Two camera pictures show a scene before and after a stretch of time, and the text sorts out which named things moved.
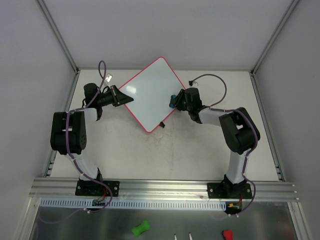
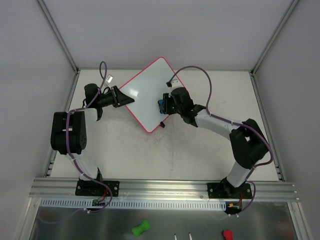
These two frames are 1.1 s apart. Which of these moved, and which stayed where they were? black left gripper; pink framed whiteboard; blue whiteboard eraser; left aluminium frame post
Moved: blue whiteboard eraser
Stayed: left aluminium frame post; pink framed whiteboard; black left gripper
